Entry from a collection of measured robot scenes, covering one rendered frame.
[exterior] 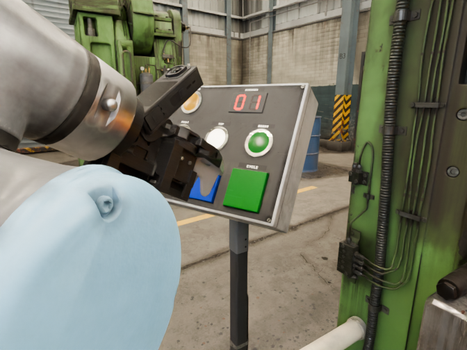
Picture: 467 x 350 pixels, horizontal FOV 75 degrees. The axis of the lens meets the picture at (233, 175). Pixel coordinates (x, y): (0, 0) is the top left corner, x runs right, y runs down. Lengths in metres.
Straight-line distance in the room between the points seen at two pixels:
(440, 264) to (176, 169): 0.54
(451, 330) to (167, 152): 0.41
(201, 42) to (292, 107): 8.88
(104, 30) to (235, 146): 4.49
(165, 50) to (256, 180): 4.86
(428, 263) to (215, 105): 0.54
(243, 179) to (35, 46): 0.40
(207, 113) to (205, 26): 9.10
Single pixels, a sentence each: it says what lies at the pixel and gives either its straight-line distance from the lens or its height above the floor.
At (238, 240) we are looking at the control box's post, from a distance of 0.75.
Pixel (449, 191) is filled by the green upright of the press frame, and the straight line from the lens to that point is 0.67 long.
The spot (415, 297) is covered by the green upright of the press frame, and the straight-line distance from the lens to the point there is 0.77.
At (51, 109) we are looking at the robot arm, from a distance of 0.26.
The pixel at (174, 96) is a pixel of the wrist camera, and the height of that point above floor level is 1.17.
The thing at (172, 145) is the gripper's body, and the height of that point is 1.12.
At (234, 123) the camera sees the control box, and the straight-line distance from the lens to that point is 0.63.
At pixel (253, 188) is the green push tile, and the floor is 1.01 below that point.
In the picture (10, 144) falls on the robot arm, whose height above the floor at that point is 1.14.
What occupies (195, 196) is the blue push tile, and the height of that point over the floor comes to 0.98.
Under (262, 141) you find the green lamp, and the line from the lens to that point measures 0.58.
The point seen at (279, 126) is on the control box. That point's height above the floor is 1.12.
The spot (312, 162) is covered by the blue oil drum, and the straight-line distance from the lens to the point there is 5.08.
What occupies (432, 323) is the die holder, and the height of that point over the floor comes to 0.88.
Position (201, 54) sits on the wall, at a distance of 9.40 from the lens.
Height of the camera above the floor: 1.17
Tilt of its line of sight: 14 degrees down
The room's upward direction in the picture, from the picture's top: straight up
